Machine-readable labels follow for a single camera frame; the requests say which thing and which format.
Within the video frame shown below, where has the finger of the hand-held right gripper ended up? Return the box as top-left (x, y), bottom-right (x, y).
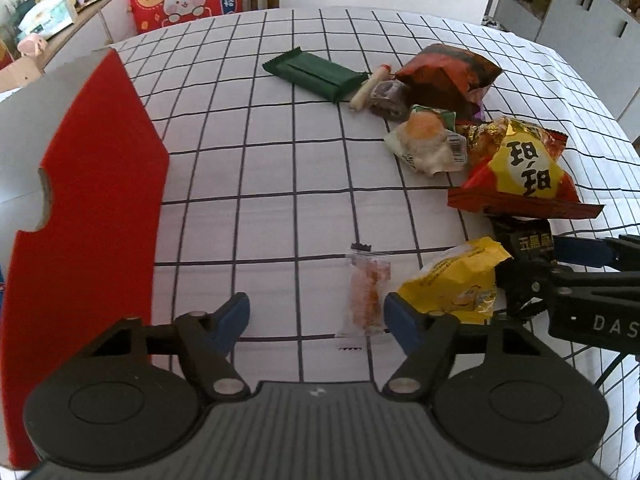
top-left (494, 257), bottom-right (568, 320)
top-left (550, 232), bottom-right (640, 273)

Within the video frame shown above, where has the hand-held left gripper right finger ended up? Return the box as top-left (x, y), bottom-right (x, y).
top-left (382, 291), bottom-right (556, 403)

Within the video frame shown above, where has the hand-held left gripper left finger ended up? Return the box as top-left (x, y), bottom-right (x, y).
top-left (80, 291), bottom-right (251, 403)

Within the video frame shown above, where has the clear orange snack packet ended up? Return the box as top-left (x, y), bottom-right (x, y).
top-left (335, 242), bottom-right (392, 338)

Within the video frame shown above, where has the black snack packet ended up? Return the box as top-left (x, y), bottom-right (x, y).
top-left (490, 215), bottom-right (560, 267)

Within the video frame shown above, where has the yellow snack packet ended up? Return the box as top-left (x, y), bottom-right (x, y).
top-left (396, 236), bottom-right (515, 326)

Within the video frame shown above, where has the red and yellow snack bag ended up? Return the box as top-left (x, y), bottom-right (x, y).
top-left (446, 117), bottom-right (606, 220)

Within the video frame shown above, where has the gold orange snack packet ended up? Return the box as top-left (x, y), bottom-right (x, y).
top-left (455, 120), bottom-right (507, 167)

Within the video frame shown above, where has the clear bun packet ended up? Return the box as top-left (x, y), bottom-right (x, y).
top-left (384, 105), bottom-right (469, 177)

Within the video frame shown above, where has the dark red snack bag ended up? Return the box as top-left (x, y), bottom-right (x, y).
top-left (394, 43), bottom-right (502, 118)

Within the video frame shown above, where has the green snack packet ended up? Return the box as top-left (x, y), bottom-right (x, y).
top-left (261, 47), bottom-right (371, 105)

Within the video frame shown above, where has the checked tablecloth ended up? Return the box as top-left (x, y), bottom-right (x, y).
top-left (107, 6), bottom-right (640, 480)

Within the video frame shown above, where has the sausage stick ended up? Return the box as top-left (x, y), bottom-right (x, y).
top-left (349, 64), bottom-right (393, 111)

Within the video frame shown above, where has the grey shelf cabinet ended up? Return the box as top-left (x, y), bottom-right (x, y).
top-left (492, 0), bottom-right (640, 122)

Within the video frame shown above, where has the white side cabinet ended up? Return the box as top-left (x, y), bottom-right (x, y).
top-left (37, 0), bottom-right (141, 72)

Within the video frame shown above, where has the pink small ornament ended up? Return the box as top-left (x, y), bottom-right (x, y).
top-left (17, 34), bottom-right (47, 59)

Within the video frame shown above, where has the tissue pack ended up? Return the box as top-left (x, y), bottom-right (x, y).
top-left (17, 0), bottom-right (78, 39)

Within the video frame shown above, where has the black cable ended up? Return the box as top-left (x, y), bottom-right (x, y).
top-left (592, 350), bottom-right (640, 391)

